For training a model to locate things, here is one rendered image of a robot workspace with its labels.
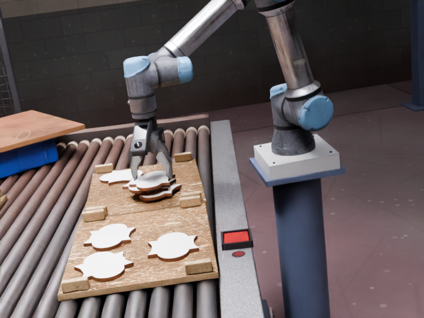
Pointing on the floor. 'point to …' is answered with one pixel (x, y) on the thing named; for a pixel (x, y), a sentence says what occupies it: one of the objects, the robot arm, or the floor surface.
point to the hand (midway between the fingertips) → (152, 178)
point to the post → (417, 56)
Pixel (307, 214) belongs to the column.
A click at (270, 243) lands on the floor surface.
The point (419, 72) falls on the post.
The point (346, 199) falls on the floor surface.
